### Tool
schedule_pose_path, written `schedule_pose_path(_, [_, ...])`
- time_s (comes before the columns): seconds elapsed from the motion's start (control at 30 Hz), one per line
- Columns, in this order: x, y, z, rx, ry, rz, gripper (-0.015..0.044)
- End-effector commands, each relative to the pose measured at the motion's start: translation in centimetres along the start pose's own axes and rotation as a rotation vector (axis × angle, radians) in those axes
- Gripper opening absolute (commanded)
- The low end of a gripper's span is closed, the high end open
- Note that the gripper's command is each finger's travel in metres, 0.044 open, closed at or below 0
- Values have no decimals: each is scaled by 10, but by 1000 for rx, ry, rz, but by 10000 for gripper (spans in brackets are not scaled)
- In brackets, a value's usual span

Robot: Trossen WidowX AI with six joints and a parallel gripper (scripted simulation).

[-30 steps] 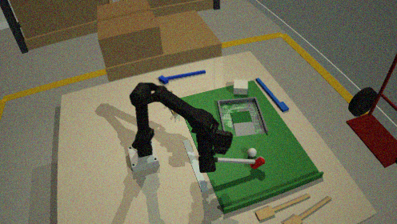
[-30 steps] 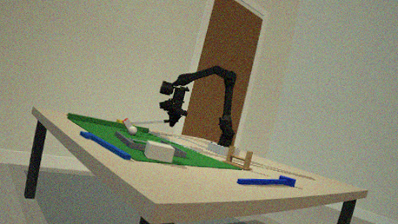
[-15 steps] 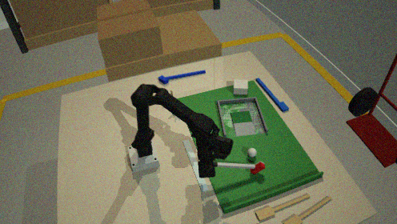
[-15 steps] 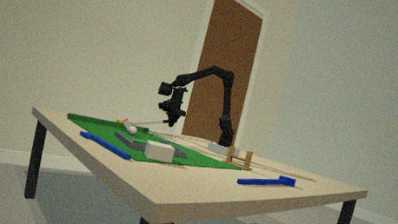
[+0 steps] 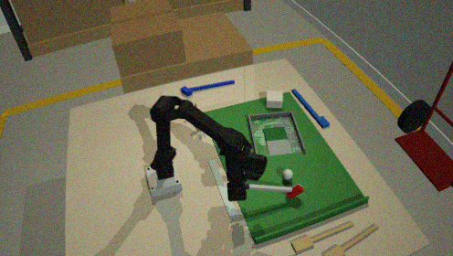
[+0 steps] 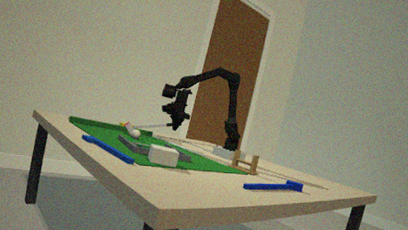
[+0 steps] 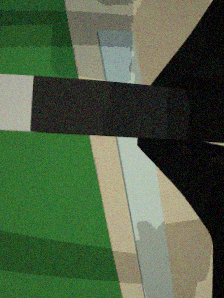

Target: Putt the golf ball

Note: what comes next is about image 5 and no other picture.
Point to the green putting mat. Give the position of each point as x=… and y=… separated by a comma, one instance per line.
x=326, y=183

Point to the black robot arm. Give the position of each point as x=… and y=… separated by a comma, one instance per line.
x=228, y=140

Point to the white golf ball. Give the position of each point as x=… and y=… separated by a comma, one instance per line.
x=287, y=174

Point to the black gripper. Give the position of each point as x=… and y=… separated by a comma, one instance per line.
x=236, y=190

